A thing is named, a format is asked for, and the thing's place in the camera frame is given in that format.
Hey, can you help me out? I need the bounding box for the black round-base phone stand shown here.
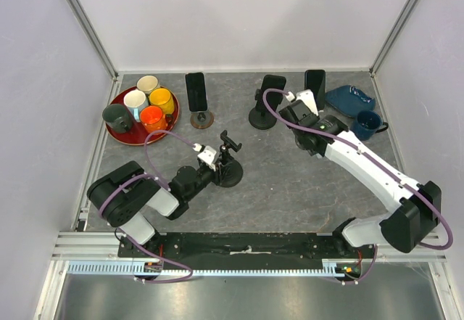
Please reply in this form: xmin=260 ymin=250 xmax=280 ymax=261
xmin=217 ymin=130 xmax=244 ymax=188

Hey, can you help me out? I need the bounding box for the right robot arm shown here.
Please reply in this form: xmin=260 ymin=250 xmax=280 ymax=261
xmin=279 ymin=99 xmax=442 ymax=258

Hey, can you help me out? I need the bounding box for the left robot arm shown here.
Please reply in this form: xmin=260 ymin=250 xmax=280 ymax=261
xmin=87 ymin=160 xmax=222 ymax=257

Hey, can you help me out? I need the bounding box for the black phone on white stand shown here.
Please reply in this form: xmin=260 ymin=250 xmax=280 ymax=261
xmin=304 ymin=70 xmax=326 ymax=110

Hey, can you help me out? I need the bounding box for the round wooden phone stand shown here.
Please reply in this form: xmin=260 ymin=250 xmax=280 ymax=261
xmin=190 ymin=111 xmax=214 ymax=129

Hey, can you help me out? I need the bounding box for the black phone on wooden stand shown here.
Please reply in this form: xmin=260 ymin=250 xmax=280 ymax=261
xmin=185 ymin=72 xmax=208 ymax=112

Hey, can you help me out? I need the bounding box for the blue shell-shaped plate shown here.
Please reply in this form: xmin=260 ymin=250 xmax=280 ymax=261
xmin=325 ymin=85 xmax=376 ymax=118

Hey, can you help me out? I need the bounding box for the dark blue ceramic mug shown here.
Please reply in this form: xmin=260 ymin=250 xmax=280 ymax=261
xmin=350 ymin=110 xmax=389 ymax=141

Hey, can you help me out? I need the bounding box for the orange mug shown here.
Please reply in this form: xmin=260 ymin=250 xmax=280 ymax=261
xmin=141 ymin=106 xmax=174 ymax=134

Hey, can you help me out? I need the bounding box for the yellow mug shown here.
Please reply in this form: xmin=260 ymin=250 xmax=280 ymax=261
xmin=149 ymin=88 xmax=175 ymax=115

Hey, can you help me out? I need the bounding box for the dark green mug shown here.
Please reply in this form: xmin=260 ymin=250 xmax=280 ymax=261
xmin=102 ymin=104 xmax=133 ymax=134

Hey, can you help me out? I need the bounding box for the cream beige mug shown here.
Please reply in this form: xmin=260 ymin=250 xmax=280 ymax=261
xmin=136 ymin=75 xmax=160 ymax=95

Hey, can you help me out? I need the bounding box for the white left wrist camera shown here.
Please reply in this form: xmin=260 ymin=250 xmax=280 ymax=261
xmin=193 ymin=143 xmax=218 ymax=171

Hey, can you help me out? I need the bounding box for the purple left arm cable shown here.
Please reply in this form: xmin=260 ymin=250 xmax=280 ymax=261
xmin=97 ymin=129 xmax=202 ymax=284

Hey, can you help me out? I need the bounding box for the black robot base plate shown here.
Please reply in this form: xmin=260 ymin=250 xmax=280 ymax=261
xmin=117 ymin=231 xmax=378 ymax=271

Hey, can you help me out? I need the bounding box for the white mug blue handle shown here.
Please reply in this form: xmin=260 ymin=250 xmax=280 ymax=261
xmin=123 ymin=89 xmax=149 ymax=123

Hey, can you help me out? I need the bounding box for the aluminium front frame rail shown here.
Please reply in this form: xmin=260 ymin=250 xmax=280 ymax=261
xmin=51 ymin=231 xmax=119 ymax=260

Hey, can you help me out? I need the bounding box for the light blue cable duct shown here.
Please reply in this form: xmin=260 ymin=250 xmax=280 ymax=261
xmin=67 ymin=260 xmax=345 ymax=278

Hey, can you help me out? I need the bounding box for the aluminium corner frame post right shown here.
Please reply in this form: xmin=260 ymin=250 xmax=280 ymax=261
xmin=369 ymin=0 xmax=420 ymax=77

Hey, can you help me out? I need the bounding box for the aluminium corner frame post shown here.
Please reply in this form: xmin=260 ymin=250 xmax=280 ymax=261
xmin=66 ymin=0 xmax=118 ymax=81
xmin=369 ymin=0 xmax=420 ymax=77

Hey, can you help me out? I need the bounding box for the aluminium corner frame post left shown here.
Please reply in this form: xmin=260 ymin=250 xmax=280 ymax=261
xmin=66 ymin=0 xmax=118 ymax=81

